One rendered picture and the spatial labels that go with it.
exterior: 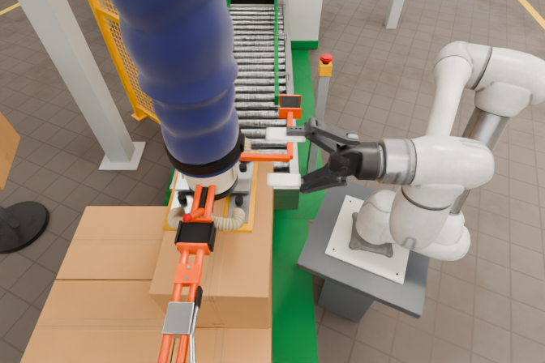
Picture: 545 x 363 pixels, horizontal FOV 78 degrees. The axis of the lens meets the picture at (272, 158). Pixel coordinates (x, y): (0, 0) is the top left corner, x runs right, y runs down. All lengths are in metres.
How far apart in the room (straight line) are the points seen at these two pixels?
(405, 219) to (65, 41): 2.03
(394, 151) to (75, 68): 2.06
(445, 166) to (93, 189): 2.56
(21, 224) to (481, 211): 3.23
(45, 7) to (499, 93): 2.08
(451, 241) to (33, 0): 2.21
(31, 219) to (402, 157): 2.61
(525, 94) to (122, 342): 1.68
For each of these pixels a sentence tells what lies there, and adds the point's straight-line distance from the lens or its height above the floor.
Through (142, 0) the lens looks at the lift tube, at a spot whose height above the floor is 1.82.
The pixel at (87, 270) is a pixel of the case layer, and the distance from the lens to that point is 1.87.
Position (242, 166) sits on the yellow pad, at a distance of 1.20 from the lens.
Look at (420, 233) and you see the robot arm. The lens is 0.78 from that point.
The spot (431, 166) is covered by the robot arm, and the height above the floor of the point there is 1.61.
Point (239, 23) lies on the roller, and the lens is 3.36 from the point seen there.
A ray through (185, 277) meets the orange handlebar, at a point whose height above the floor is 1.25.
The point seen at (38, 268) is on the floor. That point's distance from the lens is 2.70.
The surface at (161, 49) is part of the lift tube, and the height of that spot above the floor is 1.73.
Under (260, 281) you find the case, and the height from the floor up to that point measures 0.94.
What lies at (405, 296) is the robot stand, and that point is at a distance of 1.49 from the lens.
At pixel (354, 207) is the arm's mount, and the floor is 0.76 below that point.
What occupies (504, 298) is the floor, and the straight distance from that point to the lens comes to 2.59.
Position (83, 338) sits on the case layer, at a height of 0.54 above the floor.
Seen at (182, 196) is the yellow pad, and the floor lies 1.16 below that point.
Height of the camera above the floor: 2.08
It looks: 49 degrees down
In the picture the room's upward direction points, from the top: straight up
